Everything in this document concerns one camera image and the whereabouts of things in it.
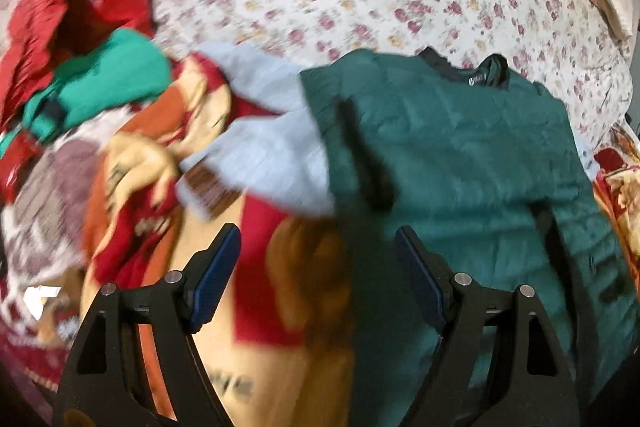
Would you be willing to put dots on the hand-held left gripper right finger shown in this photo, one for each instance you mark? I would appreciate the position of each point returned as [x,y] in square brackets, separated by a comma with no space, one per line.
[422,277]

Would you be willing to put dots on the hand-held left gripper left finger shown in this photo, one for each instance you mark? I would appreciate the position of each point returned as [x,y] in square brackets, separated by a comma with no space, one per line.
[215,277]

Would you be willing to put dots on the dark green puffer jacket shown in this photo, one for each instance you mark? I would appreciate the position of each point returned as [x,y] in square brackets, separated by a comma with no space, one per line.
[450,147]

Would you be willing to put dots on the orange red printed blanket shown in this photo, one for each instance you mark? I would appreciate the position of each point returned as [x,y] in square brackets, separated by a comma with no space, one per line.
[280,307]

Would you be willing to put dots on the light grey garment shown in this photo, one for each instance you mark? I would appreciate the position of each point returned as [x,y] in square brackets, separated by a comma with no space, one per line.
[270,147]

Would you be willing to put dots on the red white patterned mat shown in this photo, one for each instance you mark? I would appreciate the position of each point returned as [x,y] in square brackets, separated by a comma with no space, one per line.
[40,217]

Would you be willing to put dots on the bright green garment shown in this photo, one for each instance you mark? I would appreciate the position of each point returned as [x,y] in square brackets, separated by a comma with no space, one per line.
[120,72]

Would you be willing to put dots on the small red cloth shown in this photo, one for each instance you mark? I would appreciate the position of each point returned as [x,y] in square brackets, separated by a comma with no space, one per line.
[17,167]

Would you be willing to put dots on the red jacket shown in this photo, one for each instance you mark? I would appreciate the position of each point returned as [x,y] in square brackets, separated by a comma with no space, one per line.
[40,22]

